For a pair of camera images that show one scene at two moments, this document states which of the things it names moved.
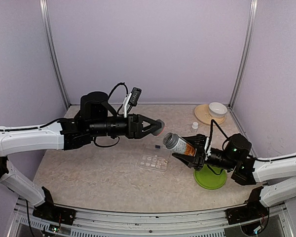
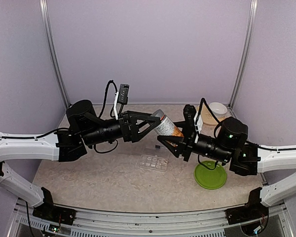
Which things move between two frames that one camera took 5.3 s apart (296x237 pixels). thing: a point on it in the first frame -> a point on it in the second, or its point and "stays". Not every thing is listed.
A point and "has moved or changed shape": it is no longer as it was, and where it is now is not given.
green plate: (208, 179) stays
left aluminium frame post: (45, 17) stays
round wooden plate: (203, 114) stays
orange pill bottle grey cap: (176, 143) has moved or changed shape
